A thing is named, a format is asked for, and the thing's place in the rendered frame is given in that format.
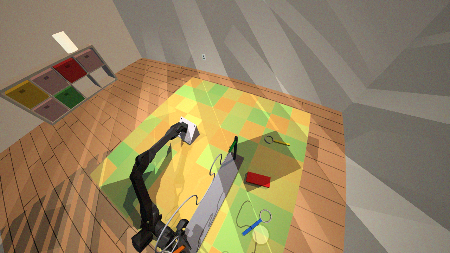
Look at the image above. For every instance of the red rectangular block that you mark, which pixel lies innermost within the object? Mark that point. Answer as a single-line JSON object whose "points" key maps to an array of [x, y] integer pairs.
{"points": [[257, 179]]}

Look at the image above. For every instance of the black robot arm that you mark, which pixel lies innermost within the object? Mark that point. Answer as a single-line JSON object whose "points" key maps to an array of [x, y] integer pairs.
{"points": [[149, 211]]}

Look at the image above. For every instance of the white ring with blue handle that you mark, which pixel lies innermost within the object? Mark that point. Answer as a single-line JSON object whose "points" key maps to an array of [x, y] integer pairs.
{"points": [[256, 223]]}

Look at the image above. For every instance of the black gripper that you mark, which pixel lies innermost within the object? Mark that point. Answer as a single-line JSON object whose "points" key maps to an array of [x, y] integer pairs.
{"points": [[179, 232]]}

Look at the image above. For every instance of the orange bar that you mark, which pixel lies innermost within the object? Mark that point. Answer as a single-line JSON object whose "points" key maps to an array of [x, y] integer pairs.
{"points": [[176, 251]]}

